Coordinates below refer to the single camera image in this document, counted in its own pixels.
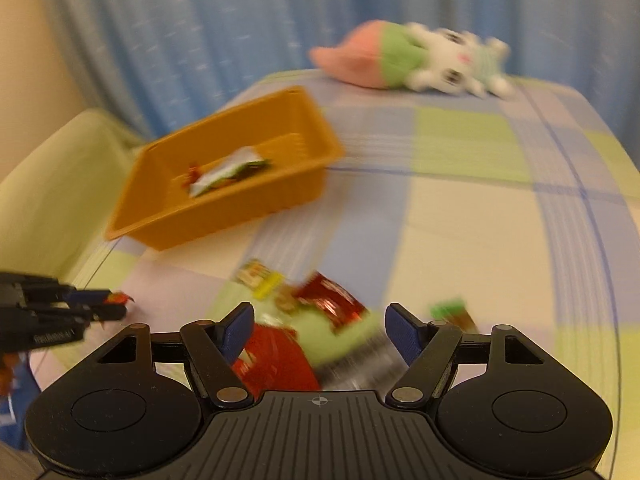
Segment blue star curtain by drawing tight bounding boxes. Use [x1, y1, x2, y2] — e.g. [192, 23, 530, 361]
[37, 0, 640, 143]

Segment orange plastic basket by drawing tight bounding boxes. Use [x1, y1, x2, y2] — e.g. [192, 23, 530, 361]
[104, 86, 347, 252]

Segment white rabbit plush toy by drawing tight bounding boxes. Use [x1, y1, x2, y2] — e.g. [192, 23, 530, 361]
[309, 20, 516, 101]

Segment large red snack bag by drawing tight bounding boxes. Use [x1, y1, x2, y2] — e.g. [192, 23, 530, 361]
[232, 322, 321, 396]

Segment yellow and white snack packet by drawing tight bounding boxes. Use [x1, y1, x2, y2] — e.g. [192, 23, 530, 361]
[235, 259, 286, 301]

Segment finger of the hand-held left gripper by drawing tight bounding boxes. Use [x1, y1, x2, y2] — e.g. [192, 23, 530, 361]
[0, 305, 129, 332]
[0, 271, 113, 307]

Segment light green chair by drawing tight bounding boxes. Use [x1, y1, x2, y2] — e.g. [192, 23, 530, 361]
[0, 107, 146, 281]

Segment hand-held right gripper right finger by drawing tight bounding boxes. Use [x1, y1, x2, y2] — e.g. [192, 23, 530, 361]
[384, 302, 548, 408]

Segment plaid bed sheet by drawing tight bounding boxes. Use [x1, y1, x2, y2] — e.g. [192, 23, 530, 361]
[30, 67, 623, 480]

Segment red foil snack packet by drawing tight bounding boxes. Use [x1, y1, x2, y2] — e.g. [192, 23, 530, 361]
[295, 271, 371, 336]

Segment person's left hand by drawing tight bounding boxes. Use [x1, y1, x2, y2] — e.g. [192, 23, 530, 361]
[0, 352, 22, 397]

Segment green and brown snack packet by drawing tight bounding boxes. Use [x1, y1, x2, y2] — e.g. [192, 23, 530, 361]
[430, 299, 478, 333]

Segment blue printed cloth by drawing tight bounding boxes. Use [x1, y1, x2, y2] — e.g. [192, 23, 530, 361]
[0, 360, 42, 452]

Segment white and green snack packet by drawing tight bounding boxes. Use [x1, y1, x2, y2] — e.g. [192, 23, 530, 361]
[189, 146, 273, 197]

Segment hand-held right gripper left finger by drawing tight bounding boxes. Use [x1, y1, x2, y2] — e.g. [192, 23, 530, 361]
[92, 302, 256, 408]

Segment clear packet with black print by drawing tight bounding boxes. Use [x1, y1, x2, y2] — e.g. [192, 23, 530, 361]
[317, 330, 403, 392]

